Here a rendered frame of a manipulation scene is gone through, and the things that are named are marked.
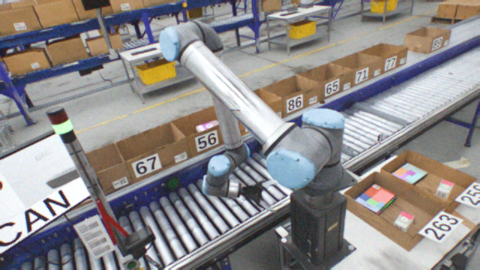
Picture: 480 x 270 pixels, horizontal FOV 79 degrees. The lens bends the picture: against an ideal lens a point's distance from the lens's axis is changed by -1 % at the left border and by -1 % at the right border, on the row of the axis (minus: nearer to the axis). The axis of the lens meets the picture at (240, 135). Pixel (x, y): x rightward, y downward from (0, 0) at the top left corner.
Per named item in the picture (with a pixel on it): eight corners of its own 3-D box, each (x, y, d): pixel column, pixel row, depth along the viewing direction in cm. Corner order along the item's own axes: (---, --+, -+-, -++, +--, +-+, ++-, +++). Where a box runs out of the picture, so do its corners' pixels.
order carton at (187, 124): (191, 159, 194) (186, 137, 186) (175, 141, 217) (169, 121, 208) (241, 137, 210) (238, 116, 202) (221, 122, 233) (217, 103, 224)
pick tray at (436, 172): (445, 219, 145) (451, 204, 140) (377, 181, 174) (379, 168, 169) (473, 193, 157) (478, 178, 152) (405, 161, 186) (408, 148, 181)
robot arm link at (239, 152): (202, 17, 123) (237, 156, 150) (179, 23, 115) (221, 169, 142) (221, 13, 116) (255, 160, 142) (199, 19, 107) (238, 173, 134)
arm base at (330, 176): (354, 180, 113) (357, 160, 108) (312, 195, 108) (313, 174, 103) (325, 155, 129) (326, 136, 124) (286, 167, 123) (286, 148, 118)
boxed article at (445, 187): (451, 189, 160) (454, 183, 158) (446, 199, 155) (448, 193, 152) (440, 185, 164) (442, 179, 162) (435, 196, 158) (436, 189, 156)
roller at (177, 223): (192, 259, 149) (190, 253, 147) (159, 202, 188) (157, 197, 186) (201, 254, 151) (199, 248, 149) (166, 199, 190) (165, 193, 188)
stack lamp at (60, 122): (56, 135, 89) (47, 118, 86) (55, 129, 93) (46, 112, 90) (73, 129, 91) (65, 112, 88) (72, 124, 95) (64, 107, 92)
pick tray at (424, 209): (409, 253, 132) (413, 238, 127) (341, 206, 161) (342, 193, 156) (442, 221, 144) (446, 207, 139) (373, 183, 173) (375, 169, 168)
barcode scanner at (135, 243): (162, 247, 122) (151, 232, 116) (136, 264, 118) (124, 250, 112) (157, 236, 127) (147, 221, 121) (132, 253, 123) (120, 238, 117)
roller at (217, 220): (225, 240, 157) (223, 234, 155) (187, 189, 196) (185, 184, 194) (233, 235, 159) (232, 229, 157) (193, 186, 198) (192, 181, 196)
